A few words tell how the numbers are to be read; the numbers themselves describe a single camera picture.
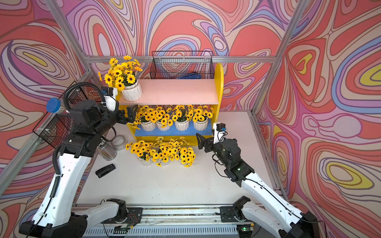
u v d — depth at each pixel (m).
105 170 0.84
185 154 0.80
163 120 0.80
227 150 0.54
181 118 0.83
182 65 0.98
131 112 0.55
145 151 0.80
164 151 0.80
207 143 0.63
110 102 0.53
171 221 0.73
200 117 0.82
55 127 0.67
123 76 0.59
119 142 0.95
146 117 0.81
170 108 0.86
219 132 0.60
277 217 0.42
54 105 0.64
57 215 0.36
